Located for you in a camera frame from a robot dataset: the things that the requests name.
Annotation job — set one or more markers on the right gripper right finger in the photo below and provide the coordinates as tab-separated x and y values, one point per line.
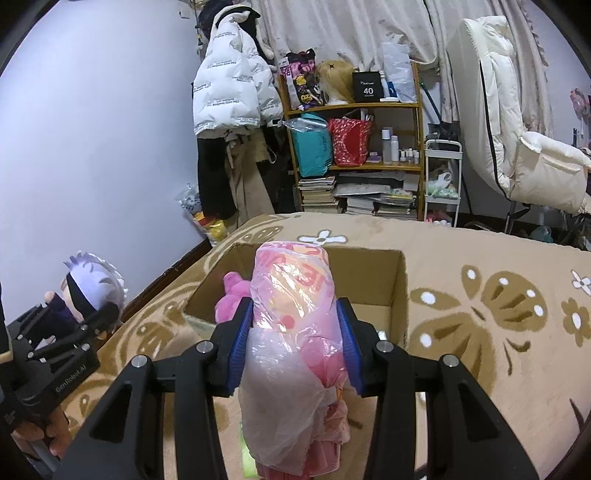
467	436

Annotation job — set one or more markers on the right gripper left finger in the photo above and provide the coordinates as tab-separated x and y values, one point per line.
123	436

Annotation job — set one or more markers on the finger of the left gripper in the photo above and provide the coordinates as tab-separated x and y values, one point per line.
32	326
66	342

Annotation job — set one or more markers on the white-haired blindfolded plush doll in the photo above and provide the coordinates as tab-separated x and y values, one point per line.
89	285

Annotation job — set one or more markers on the magenta plush bear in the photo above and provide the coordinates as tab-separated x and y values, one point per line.
235	288

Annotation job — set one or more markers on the pink plush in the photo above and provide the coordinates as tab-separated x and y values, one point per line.
294	419

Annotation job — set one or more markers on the person's left hand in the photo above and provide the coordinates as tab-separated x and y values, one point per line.
56	429

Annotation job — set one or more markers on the plastic bag of snacks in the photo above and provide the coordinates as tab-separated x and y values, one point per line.
212	227

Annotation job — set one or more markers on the beige patterned blanket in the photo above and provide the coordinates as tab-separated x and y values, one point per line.
515	311

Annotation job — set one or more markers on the open cardboard box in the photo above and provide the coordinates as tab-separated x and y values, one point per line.
374	281

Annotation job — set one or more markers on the beige hanging coat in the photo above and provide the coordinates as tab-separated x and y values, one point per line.
245	181

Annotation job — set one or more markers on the stack of books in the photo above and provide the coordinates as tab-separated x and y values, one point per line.
317	194

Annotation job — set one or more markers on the white puffer jacket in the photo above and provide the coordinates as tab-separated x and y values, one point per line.
233	90

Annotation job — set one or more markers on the teal storage bag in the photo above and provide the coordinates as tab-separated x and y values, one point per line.
312	144

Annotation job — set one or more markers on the white metal cart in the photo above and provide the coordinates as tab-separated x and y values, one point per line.
443	182

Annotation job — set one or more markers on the wooden shelf unit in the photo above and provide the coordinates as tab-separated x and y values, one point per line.
390	149

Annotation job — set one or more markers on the red patterned bag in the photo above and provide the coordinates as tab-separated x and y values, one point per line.
350	141

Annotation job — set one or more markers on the blonde wig head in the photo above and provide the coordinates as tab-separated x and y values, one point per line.
336	80

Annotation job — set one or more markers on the black box marked 40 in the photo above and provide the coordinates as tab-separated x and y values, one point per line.
367	87

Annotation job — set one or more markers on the white padded recliner chair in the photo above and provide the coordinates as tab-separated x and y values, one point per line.
522	165

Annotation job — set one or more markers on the cream curtain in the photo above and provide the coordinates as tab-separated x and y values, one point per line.
356	30

